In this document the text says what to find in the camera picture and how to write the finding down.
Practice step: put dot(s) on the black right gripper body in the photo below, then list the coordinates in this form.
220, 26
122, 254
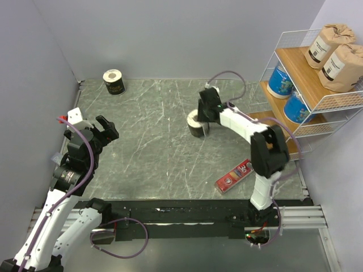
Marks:
206, 110

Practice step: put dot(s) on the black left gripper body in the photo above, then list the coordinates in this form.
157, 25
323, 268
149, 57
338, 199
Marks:
100, 143

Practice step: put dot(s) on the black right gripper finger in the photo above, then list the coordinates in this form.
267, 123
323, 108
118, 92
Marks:
201, 116
205, 128

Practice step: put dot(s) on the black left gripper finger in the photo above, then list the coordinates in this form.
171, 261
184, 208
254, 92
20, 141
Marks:
103, 121
110, 132

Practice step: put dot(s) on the black roll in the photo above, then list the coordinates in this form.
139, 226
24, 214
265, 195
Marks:
194, 127
113, 80

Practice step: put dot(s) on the blue roll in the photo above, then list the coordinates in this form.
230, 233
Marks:
295, 109
280, 85

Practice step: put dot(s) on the brown paper roll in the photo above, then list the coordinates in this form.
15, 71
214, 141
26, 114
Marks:
328, 39
343, 69

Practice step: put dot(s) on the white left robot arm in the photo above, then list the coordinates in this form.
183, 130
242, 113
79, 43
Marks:
46, 248

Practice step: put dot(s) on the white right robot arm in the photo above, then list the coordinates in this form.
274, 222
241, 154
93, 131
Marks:
269, 151

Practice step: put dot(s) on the red toothpaste box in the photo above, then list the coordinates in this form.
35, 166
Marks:
234, 176

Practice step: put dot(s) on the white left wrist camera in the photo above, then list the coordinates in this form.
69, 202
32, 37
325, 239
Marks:
76, 118

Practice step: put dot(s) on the white wire wooden shelf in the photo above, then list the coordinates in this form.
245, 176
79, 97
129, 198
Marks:
332, 109

